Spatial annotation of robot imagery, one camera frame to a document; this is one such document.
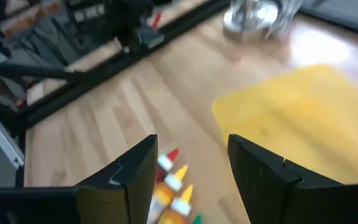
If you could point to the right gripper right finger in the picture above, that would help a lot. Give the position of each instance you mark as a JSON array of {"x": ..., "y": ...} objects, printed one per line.
[{"x": 266, "y": 193}]

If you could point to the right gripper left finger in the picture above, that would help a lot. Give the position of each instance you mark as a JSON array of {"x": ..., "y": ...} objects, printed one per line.
[{"x": 135, "y": 186}]

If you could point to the large yellow food coloring bottle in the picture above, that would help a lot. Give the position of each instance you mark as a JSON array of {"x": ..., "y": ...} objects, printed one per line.
[
  {"x": 180, "y": 207},
  {"x": 163, "y": 196}
]

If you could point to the large red food coloring bottle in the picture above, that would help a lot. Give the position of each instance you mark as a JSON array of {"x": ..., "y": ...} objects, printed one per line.
[{"x": 166, "y": 162}]

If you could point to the silver aluminium extrusion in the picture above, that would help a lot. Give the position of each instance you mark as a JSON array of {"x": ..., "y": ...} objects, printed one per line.
[{"x": 2, "y": 137}]

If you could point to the small red object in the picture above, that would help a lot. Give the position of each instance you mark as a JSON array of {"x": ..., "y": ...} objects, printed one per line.
[{"x": 156, "y": 20}]

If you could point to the white-shaded silver table lamp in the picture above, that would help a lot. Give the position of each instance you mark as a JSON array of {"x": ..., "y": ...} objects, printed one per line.
[{"x": 250, "y": 18}]

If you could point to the black aluminium rig frame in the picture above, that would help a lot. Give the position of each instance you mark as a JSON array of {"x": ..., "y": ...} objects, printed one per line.
[{"x": 57, "y": 104}]

